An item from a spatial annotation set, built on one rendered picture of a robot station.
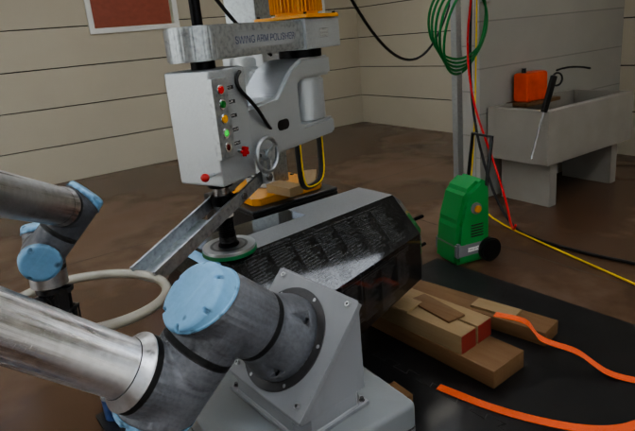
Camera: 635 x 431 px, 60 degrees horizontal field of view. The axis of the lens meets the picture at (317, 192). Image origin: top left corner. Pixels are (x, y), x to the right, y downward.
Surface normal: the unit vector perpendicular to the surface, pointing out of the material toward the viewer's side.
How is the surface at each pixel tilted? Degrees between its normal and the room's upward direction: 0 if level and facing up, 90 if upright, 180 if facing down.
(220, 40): 90
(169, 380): 74
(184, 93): 90
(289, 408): 47
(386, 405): 0
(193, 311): 42
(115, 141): 90
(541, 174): 90
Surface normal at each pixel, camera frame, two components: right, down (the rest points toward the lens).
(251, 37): 0.85, 0.07
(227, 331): 0.44, 0.34
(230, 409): -0.09, -0.96
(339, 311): -0.62, -0.48
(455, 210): -0.90, -0.11
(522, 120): -0.83, 0.22
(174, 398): 0.61, 0.12
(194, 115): -0.51, 0.29
